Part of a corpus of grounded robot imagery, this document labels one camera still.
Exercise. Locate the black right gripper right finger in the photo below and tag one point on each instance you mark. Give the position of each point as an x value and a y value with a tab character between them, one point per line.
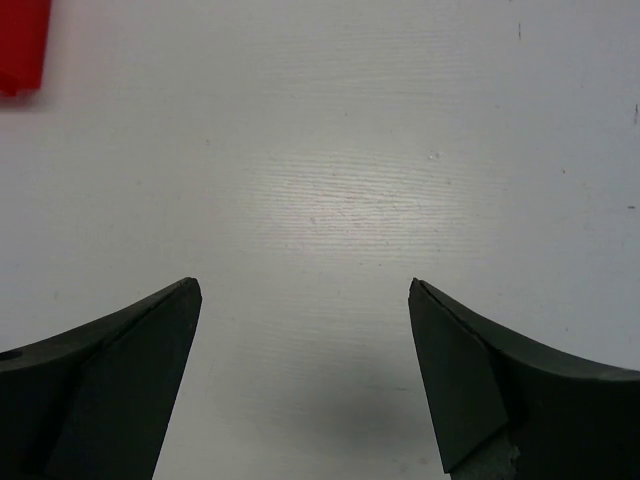
504	406

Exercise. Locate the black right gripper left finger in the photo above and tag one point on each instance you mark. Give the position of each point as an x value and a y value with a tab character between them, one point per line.
95	402

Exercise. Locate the red plastic bin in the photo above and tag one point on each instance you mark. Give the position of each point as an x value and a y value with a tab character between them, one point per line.
24	26

